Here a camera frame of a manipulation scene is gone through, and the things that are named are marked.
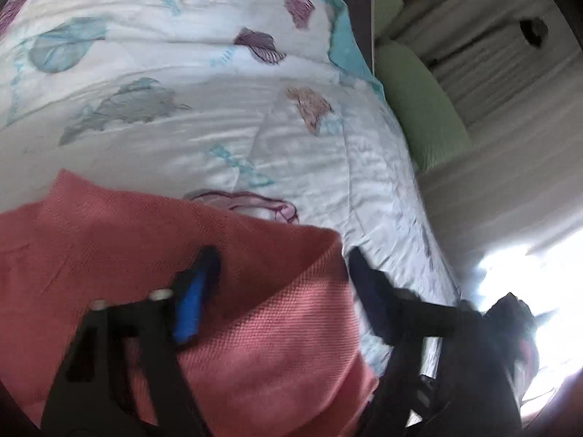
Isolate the pink knit garment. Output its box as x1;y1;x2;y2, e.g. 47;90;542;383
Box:
1;172;377;436

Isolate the white seashell print quilt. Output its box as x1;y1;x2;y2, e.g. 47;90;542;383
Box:
1;0;454;304

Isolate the green pillow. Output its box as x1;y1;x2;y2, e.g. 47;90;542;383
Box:
373;0;472;172

